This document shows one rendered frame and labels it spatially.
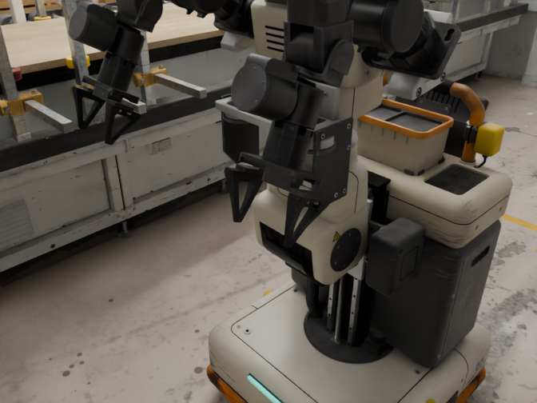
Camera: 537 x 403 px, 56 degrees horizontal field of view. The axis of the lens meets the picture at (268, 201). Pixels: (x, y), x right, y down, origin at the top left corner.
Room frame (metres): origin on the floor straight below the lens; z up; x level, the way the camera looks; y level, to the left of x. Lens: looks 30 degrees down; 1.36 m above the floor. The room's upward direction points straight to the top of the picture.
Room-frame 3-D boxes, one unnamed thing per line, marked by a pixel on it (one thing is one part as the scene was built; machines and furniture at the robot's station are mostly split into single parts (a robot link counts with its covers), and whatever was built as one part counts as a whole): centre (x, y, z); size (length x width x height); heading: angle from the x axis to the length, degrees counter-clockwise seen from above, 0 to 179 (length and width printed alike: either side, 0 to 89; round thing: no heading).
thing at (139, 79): (1.95, 0.46, 0.81); 0.14 x 0.06 x 0.05; 135
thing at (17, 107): (1.60, 0.82, 0.82); 0.14 x 0.06 x 0.05; 135
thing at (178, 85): (1.90, 0.39, 0.80); 0.43 x 0.03 x 0.04; 45
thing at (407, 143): (1.20, -0.33, 0.87); 0.23 x 0.15 x 0.11; 43
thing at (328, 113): (0.93, -0.04, 0.99); 0.28 x 0.16 x 0.22; 43
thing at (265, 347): (1.12, -0.25, 0.16); 0.67 x 0.64 x 0.25; 133
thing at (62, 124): (1.54, 0.74, 0.81); 0.43 x 0.03 x 0.04; 45
